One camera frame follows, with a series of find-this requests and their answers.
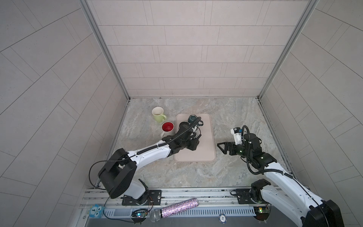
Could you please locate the black mug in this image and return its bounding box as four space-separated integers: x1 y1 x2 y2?
179 122 190 131

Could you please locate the white mug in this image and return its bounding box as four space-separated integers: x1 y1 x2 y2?
161 122 175 138

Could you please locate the dark green faceted mug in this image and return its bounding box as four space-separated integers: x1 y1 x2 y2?
188 114 204 126

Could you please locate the light green mug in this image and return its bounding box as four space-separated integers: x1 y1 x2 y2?
152 107 167 123

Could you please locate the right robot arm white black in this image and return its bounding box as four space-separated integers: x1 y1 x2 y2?
217 132 344 227

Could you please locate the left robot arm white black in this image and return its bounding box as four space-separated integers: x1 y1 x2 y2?
98 129 201 204

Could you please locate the beige rectangular tray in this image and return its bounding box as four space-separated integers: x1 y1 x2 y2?
174 113 216 162

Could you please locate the right circuit board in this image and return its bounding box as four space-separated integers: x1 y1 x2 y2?
253 207 270 221

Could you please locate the circuit board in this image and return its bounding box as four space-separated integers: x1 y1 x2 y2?
253 207 270 221
131 209 148 218

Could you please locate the left circuit board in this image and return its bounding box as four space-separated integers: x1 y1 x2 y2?
131 209 148 218

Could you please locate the blue owl figure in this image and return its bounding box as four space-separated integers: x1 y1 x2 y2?
88 204 105 218

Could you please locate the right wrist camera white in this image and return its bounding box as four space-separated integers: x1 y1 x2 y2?
231 127 243 145

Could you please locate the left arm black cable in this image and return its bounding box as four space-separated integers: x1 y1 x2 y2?
88 116 202 191

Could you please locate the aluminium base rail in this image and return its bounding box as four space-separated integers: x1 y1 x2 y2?
79 185 315 209

